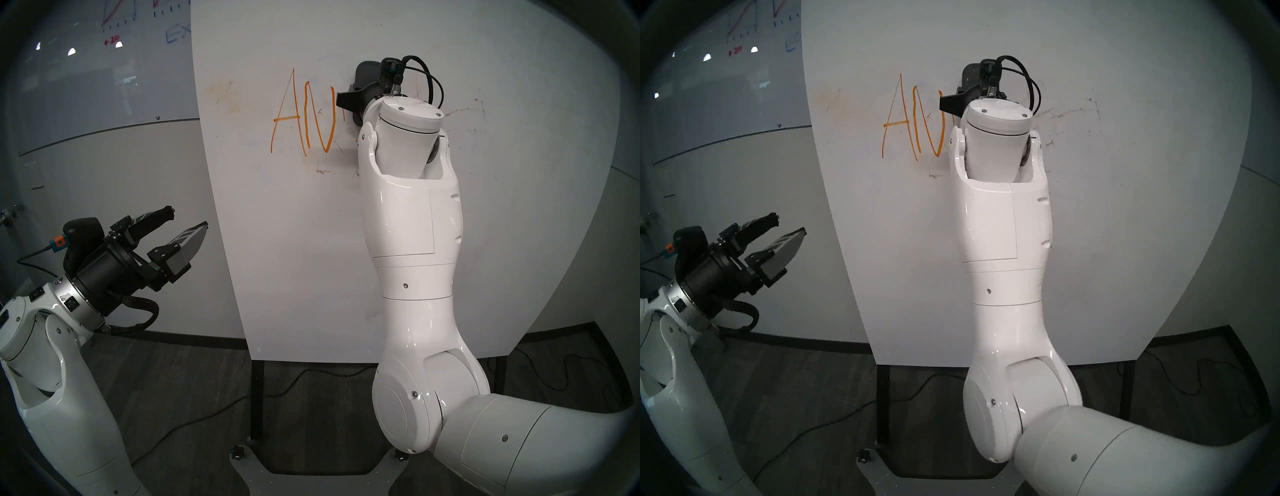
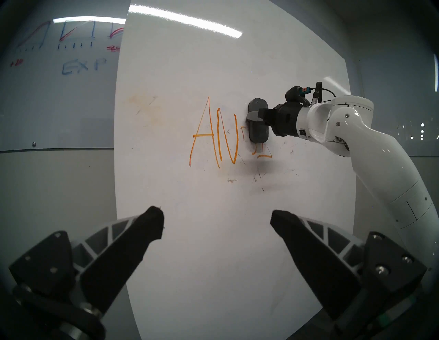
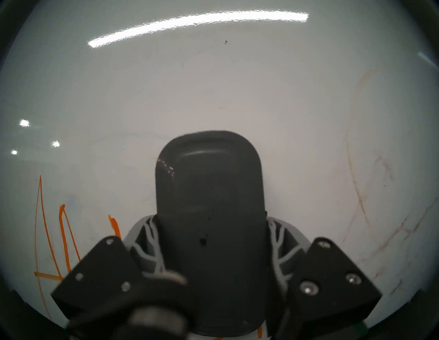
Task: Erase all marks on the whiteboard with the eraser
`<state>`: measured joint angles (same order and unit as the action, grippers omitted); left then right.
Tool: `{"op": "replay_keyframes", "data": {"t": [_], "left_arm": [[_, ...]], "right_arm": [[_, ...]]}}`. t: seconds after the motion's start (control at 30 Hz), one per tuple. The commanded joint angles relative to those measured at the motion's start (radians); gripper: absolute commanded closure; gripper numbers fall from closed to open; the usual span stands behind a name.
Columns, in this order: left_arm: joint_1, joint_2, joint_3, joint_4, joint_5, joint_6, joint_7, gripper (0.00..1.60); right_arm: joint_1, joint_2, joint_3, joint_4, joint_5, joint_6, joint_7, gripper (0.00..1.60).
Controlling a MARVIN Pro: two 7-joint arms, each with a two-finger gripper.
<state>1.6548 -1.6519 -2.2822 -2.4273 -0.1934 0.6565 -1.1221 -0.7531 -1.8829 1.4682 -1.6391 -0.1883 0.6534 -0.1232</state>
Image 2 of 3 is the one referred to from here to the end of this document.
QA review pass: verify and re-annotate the white freestanding whiteboard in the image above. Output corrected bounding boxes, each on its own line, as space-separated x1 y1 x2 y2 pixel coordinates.
113 0 358 340

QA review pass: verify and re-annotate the thin black right camera cable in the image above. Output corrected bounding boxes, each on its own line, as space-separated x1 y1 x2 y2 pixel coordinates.
310 82 337 104

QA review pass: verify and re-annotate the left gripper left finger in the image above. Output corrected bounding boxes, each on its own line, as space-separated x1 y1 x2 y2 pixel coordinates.
9 206 165 317

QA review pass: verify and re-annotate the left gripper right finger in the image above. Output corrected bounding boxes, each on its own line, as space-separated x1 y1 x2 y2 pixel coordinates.
270 209 427 335

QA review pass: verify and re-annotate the wall-mounted glass board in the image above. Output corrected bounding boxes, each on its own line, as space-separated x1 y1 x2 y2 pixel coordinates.
0 14 127 151
357 57 439 158

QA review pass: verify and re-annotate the dark grey whiteboard eraser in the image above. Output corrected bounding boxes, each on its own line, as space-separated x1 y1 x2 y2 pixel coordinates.
248 98 270 143

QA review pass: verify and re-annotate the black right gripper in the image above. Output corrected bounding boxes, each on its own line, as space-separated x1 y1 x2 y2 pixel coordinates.
245 101 304 137

